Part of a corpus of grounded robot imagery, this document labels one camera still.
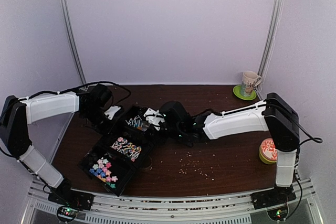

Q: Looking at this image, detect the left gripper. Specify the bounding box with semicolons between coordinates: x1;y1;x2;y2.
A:
82;106;119;138

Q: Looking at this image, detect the black three-compartment candy bin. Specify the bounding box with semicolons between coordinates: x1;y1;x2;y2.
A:
79;106;164;196

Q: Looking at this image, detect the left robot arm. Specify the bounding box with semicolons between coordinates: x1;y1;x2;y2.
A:
1;82;122;205

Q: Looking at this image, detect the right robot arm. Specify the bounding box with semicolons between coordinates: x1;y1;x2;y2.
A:
159;93;300;204

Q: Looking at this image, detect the star candies pile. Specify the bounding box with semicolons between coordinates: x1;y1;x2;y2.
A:
89;157;119;189

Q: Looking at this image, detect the swirl lollipops pile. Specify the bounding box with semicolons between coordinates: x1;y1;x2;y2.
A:
110;137;142;162

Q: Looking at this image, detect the small round lollipops pile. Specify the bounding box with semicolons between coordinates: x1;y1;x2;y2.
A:
125;115;150;132

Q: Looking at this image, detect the clear jar lid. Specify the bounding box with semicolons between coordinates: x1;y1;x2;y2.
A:
143;156;152;170

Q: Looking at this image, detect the green saucer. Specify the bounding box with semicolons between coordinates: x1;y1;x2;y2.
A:
233;85;257;101

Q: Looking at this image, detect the cream patterned mug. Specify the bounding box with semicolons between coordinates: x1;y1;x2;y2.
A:
241;71;262;89

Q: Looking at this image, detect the green bowl with red lid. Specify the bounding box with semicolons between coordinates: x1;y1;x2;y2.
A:
259;138;278;165

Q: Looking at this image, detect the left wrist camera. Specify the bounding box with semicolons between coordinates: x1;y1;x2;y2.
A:
104;105;123;120

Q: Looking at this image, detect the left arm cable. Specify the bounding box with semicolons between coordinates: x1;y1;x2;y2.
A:
13;80;132;104

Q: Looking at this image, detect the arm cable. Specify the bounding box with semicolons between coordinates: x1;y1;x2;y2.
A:
13;80;132;104
265;103;323;146

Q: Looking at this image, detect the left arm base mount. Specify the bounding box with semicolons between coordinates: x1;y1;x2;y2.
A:
41;178;94;223

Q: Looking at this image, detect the front aluminium rail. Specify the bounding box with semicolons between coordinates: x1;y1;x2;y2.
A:
19;179;327;223

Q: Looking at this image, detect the left aluminium frame post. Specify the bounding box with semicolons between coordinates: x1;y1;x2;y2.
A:
60;0;87;84

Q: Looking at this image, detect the aluminium frame post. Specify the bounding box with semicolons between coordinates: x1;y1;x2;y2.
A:
258;0;283;79
60;0;87;84

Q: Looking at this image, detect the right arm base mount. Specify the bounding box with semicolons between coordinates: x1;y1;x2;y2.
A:
251;185;297;222

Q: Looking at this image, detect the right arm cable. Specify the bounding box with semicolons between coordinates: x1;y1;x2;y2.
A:
265;103;323;146

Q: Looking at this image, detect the right aluminium frame post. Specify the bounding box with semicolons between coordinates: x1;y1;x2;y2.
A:
258;0;283;79

